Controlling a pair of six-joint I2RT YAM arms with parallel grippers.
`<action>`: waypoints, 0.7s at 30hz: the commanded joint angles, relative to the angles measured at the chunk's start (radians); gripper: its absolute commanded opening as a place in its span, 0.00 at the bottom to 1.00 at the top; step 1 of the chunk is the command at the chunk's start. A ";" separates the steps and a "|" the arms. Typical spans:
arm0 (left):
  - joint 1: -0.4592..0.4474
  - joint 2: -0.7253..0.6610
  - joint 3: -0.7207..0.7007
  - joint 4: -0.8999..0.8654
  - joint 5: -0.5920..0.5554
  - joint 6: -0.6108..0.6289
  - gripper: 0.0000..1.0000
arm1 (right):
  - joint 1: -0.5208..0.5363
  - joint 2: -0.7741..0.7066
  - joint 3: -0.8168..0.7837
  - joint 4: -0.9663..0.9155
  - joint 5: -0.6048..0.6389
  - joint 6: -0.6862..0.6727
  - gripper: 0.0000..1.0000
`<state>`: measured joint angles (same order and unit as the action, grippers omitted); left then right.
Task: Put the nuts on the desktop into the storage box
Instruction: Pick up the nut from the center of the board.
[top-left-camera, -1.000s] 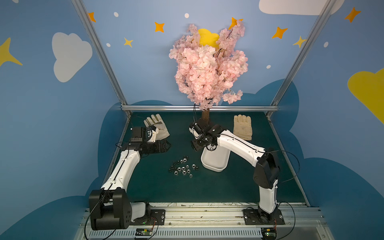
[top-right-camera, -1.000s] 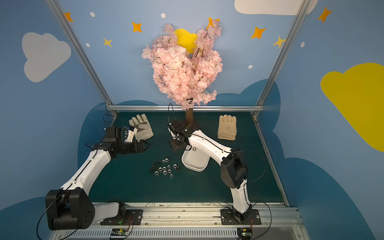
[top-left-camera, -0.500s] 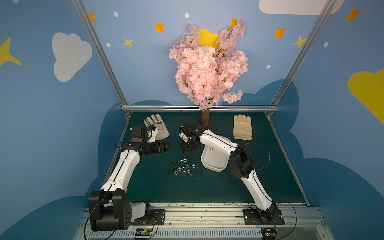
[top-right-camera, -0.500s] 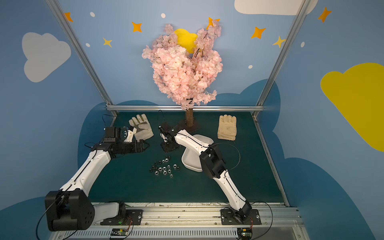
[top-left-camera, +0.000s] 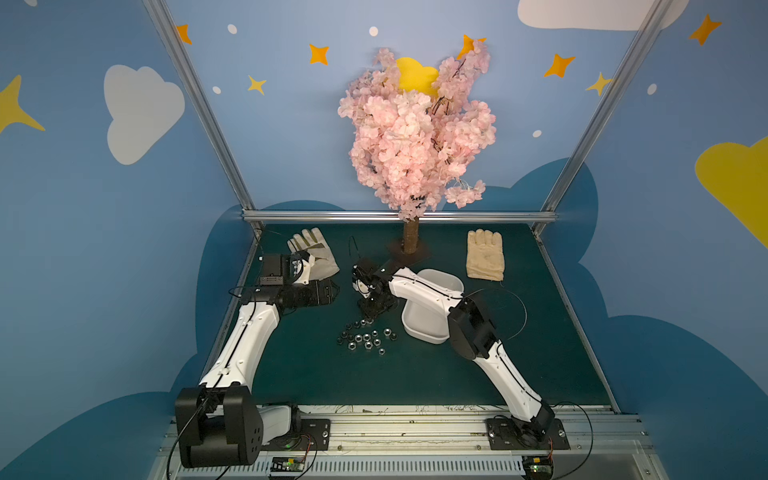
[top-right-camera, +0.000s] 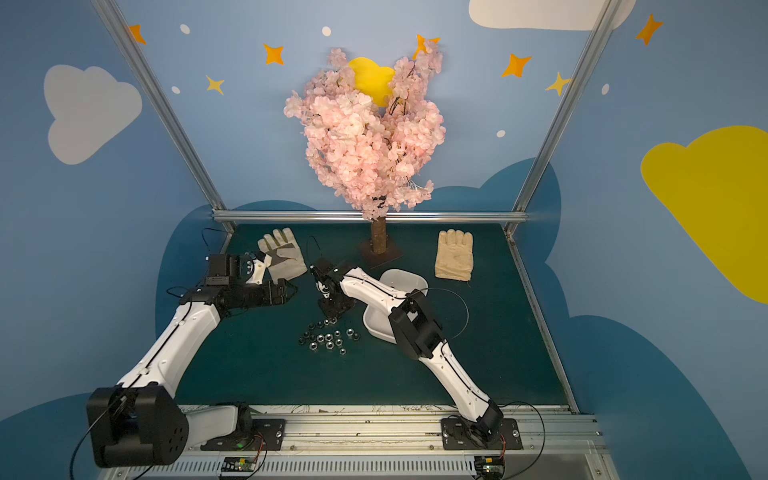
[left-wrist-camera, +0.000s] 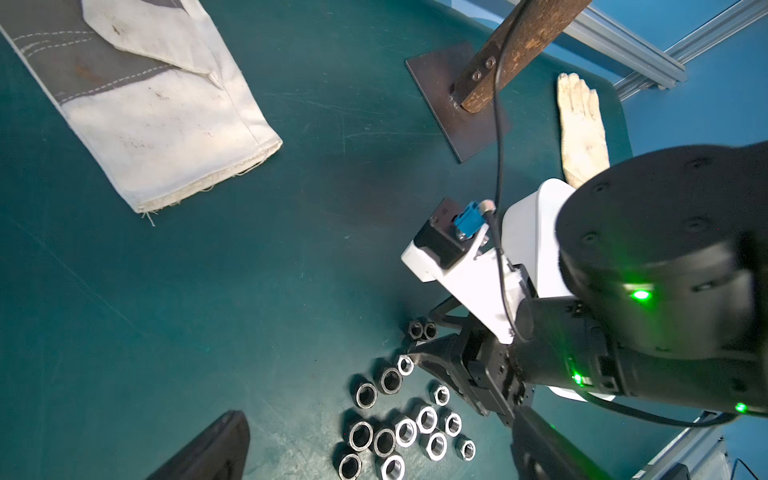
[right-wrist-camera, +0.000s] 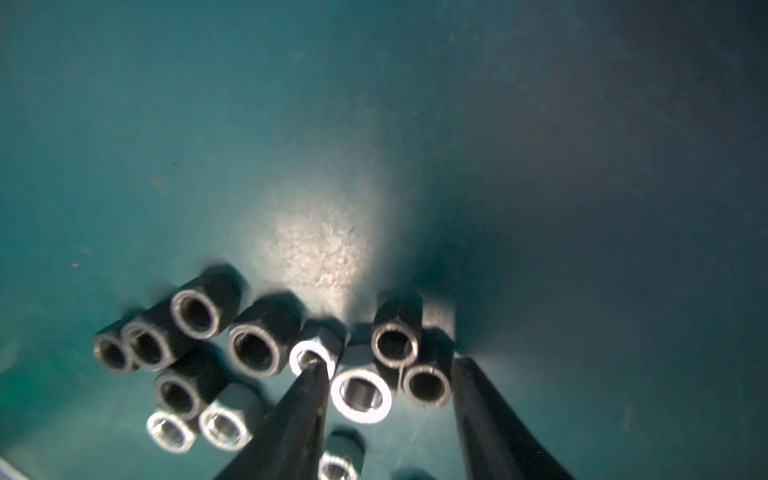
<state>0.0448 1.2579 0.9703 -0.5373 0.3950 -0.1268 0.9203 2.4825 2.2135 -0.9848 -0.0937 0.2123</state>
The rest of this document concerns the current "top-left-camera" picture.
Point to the pink blossom artificial tree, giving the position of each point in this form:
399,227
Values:
413,149

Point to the white plastic storage box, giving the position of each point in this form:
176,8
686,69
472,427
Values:
424,324

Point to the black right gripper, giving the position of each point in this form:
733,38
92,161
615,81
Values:
372,294

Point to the left aluminium frame post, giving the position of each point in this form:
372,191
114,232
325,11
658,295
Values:
162,20

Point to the green circuit board right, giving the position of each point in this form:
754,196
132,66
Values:
537,468

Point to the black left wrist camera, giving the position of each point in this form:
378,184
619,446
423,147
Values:
286,269

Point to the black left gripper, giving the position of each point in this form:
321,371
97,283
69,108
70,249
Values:
315,293

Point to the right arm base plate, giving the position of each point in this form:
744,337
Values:
507,433

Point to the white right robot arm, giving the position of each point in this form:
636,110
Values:
472,335

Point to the aluminium frame post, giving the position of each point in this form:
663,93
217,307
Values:
641,45
162,20

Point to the green circuit board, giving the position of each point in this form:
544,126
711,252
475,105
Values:
287,465
537,468

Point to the beige knitted glove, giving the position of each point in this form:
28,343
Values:
485,256

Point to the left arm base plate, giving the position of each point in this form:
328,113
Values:
312,434

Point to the white grey work glove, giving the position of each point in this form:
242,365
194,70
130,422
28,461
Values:
314,243

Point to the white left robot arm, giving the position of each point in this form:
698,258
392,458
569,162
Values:
219,423

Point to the right aluminium frame post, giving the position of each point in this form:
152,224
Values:
641,45

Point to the green circuit board left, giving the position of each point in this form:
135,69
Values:
287,465

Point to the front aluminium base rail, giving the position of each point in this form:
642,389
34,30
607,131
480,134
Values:
444,442

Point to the brown tree trunk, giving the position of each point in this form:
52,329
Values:
410,236

